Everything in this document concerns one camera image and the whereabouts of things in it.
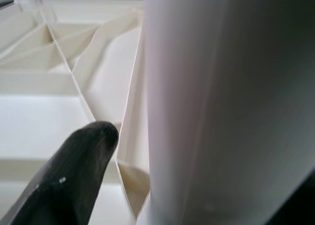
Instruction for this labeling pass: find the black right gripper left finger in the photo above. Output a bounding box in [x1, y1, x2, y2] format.
[9, 121, 120, 225]

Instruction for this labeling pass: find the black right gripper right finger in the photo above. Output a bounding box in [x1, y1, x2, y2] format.
[286, 175, 315, 225]

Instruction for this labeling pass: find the white plastic table top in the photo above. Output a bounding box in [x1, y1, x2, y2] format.
[0, 0, 151, 225]

